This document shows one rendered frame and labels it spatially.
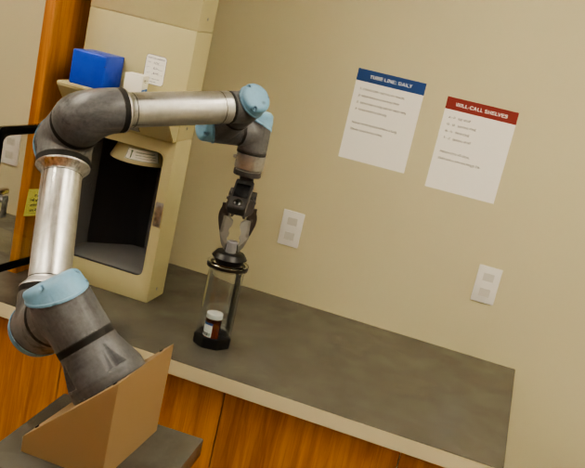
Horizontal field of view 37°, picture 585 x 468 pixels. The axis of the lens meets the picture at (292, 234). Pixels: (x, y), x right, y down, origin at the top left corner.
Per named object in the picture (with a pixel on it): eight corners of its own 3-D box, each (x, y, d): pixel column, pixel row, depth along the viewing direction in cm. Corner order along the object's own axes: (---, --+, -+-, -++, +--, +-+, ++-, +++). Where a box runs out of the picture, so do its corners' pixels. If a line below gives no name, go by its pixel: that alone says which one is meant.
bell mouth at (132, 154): (127, 149, 260) (130, 131, 259) (180, 163, 256) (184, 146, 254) (98, 154, 243) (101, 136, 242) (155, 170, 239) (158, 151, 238)
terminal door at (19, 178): (51, 257, 250) (72, 123, 240) (-23, 279, 222) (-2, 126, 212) (48, 256, 250) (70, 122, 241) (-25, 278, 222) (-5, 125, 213)
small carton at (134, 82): (127, 94, 232) (131, 71, 231) (146, 97, 232) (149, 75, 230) (121, 95, 227) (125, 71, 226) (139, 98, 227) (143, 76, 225)
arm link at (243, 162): (265, 159, 215) (233, 151, 214) (261, 176, 216) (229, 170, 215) (266, 154, 222) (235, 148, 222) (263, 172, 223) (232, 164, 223)
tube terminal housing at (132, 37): (90, 254, 277) (131, 11, 258) (182, 282, 269) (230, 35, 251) (47, 271, 253) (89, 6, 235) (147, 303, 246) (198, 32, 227)
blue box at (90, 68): (86, 81, 238) (92, 48, 236) (119, 89, 236) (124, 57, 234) (68, 82, 229) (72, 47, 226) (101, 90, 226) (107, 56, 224)
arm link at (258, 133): (237, 105, 216) (266, 109, 221) (227, 148, 219) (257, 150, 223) (252, 111, 210) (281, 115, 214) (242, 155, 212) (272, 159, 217)
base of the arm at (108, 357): (131, 374, 154) (103, 326, 154) (61, 413, 156) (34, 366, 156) (154, 356, 169) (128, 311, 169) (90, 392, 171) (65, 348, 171)
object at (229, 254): (246, 264, 228) (252, 240, 226) (243, 274, 219) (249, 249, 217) (212, 256, 227) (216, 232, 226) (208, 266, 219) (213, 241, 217)
